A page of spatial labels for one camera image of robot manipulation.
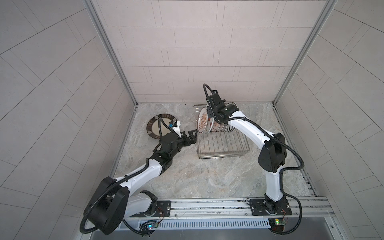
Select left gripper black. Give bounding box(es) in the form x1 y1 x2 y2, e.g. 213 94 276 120
167 130 198 160

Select white watermelon pattern plate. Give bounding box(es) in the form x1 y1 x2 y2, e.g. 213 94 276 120
197 107 208 133

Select black white striped plate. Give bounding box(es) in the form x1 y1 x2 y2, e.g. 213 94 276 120
226 103 234 132

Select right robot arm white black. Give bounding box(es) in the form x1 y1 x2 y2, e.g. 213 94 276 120
204 85 287 215

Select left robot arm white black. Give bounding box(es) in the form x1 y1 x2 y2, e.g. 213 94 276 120
80 130 198 235

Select orange sunburst plate front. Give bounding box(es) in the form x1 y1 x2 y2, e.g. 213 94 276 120
210 118 220 133

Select orange pattern plate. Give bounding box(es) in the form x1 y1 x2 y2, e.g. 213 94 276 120
221 124 228 133
215 122 223 132

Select rear black white plate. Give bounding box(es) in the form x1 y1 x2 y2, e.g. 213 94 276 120
230 103 238 132

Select left circuit board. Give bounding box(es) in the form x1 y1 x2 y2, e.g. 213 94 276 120
140 221 159 236

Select circuit board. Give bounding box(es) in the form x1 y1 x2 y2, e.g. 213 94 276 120
268 218 287 234
140 221 159 236

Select left corner aluminium profile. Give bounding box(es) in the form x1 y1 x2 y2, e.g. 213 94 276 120
83 0 138 107

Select corner aluminium profile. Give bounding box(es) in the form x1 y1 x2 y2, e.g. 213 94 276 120
273 0 338 106
83 0 138 107

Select right circuit board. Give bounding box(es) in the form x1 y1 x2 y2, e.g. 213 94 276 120
268 218 287 234

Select right corner aluminium profile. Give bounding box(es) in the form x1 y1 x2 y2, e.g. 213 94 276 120
273 0 338 106

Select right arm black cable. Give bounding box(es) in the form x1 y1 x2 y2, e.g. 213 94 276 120
202 83 306 235

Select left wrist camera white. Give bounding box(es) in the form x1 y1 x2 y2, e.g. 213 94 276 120
169 121 182 138

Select metal wire dish rack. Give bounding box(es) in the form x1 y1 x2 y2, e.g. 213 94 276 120
194 104 250 160

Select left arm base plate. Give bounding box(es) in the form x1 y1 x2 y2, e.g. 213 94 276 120
131 201 172 218

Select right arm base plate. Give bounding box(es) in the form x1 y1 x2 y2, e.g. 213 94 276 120
246 196 292 216

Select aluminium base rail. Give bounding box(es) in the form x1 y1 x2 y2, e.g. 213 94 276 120
119 196 334 222

